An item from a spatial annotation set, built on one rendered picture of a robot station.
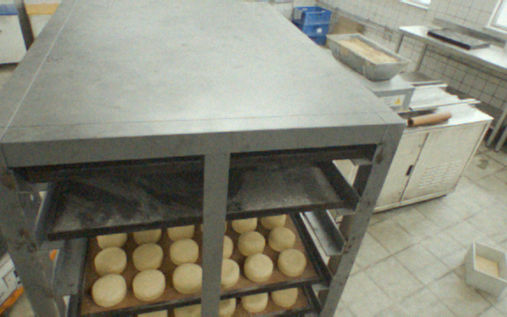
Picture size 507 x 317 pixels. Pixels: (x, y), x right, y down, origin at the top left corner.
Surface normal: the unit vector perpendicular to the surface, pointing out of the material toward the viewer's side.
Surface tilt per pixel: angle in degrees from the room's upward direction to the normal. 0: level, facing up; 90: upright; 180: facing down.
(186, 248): 0
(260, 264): 0
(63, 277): 0
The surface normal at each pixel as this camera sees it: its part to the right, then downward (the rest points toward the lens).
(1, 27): 0.50, 0.55
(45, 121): 0.10, -0.82
